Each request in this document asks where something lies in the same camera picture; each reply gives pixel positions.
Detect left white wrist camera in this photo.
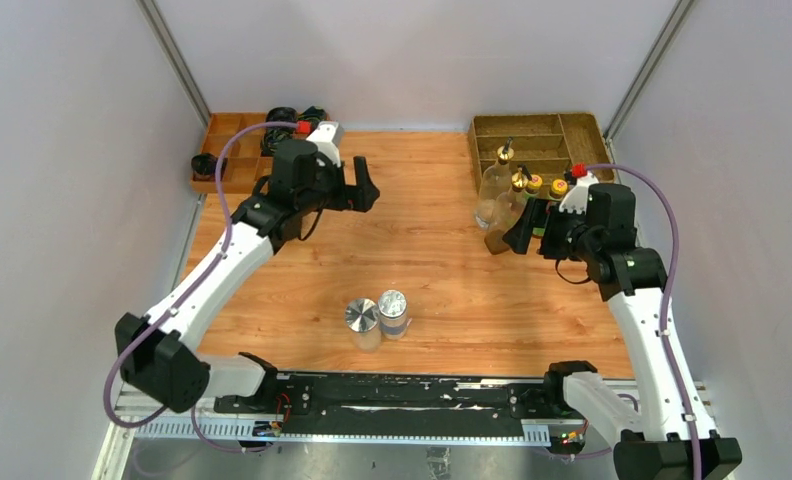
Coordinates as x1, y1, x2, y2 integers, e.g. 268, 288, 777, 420
306, 121, 344, 167

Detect silver-lid spice jar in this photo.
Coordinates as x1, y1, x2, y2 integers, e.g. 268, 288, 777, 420
377, 290, 410, 340
344, 298, 382, 352

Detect right silver-lid spice jar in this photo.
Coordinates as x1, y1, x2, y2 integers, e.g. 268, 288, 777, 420
377, 290, 410, 340

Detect yellow-cap sauce bottle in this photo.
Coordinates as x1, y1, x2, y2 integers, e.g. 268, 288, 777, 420
548, 179, 569, 202
525, 174, 544, 238

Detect right yellow-cap sauce bottle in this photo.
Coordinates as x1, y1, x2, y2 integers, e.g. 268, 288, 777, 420
548, 179, 569, 202

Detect left silver-lid spice jar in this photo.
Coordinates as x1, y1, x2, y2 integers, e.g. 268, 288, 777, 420
344, 298, 382, 352

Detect green coiled item top-right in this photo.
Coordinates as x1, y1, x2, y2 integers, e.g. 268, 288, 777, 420
297, 106, 328, 125

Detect wooden compartment tray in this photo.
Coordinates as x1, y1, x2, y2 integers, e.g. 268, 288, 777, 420
200, 112, 272, 194

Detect dark coiled item middle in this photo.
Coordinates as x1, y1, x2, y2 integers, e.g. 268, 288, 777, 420
260, 128, 294, 157

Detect black coiled item outside tray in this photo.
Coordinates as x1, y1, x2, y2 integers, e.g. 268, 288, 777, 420
190, 153, 218, 181

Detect black coiled item top-middle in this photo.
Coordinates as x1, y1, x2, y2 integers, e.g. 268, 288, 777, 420
265, 106, 298, 134

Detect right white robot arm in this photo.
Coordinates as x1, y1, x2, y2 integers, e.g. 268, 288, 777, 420
503, 183, 743, 479

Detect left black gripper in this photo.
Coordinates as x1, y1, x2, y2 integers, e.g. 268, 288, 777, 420
297, 154, 379, 216

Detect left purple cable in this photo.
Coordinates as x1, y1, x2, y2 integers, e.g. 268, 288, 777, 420
102, 121, 303, 429

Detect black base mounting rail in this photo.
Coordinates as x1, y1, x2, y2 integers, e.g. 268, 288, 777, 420
212, 371, 586, 443

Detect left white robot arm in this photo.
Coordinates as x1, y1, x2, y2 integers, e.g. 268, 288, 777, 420
114, 140, 380, 413

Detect clear oil bottle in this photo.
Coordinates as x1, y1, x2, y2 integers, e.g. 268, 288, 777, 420
474, 136, 514, 230

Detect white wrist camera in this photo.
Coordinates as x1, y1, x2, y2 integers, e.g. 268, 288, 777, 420
558, 171, 599, 215
306, 121, 344, 167

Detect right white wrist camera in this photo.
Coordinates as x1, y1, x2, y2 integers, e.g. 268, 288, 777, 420
558, 171, 599, 215

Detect brownish glass oil bottle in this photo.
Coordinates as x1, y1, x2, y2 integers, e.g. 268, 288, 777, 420
484, 165, 531, 255

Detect left yellow-cap sauce bottle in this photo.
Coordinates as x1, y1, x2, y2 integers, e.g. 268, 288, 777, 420
525, 174, 544, 238

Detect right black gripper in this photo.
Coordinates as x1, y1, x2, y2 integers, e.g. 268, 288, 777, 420
503, 196, 600, 261

